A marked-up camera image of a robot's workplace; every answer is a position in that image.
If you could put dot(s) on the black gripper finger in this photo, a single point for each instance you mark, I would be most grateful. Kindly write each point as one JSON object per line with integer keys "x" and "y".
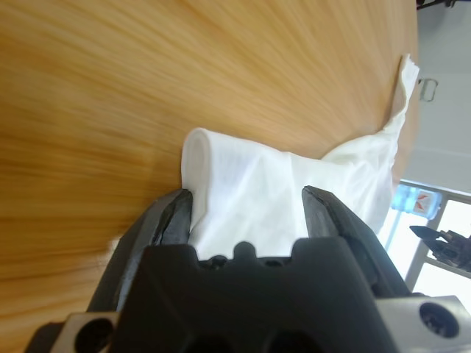
{"x": 147, "y": 239}

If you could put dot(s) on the white t-shirt with black logo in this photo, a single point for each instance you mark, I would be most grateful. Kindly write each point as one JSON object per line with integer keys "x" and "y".
{"x": 250, "y": 191}

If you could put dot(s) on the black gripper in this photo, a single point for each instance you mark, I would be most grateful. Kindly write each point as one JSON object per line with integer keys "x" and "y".
{"x": 452, "y": 250}

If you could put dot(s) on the white window frame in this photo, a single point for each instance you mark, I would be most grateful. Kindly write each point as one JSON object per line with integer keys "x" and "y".
{"x": 423, "y": 257}

